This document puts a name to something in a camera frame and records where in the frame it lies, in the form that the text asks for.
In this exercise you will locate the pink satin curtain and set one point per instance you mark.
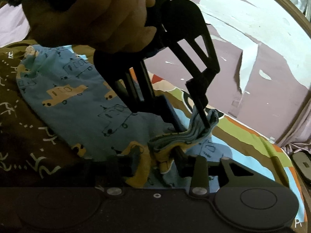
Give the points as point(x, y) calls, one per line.
point(12, 24)
point(298, 126)

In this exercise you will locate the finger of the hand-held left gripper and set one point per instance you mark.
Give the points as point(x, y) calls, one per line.
point(211, 68)
point(145, 94)

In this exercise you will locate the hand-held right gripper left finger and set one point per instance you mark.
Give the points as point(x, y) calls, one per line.
point(132, 162)

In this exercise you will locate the brown printed bed sheet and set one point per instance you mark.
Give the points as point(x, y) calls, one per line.
point(29, 145)

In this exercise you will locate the wooden frame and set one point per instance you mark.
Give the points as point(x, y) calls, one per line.
point(286, 9)

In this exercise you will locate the dark flat scale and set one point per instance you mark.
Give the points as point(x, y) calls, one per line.
point(302, 166)

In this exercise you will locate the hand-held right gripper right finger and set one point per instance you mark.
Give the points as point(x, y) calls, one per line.
point(181, 165)

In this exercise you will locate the blue car-print pants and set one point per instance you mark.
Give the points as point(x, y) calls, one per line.
point(73, 102)

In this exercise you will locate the person's left hand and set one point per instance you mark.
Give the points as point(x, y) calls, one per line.
point(97, 21)

